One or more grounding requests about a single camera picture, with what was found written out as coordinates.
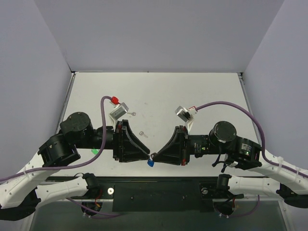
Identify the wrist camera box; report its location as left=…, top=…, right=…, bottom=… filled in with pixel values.
left=108, top=103, right=129, bottom=129
left=175, top=106, right=197, bottom=134

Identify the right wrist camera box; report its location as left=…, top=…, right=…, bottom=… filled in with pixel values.
left=175, top=106, right=197, bottom=134

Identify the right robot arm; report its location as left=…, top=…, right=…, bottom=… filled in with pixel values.
left=151, top=121, right=308, bottom=208

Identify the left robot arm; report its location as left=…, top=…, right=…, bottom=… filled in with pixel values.
left=0, top=112, right=150, bottom=221

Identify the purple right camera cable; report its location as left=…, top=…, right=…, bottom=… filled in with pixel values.
left=196, top=101, right=308, bottom=178

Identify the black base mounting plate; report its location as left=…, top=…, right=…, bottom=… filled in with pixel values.
left=48, top=177, right=284, bottom=214

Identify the green key tag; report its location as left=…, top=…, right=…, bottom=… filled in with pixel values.
left=91, top=149, right=99, bottom=155

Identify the blue key tag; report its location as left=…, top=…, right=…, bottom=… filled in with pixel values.
left=147, top=159, right=154, bottom=167

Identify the purple camera cable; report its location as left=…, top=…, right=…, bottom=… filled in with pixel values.
left=0, top=95, right=120, bottom=185
left=196, top=101, right=308, bottom=178

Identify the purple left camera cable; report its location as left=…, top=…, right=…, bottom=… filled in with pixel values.
left=0, top=95, right=120, bottom=185

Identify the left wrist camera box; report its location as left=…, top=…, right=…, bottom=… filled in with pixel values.
left=108, top=103, right=129, bottom=129

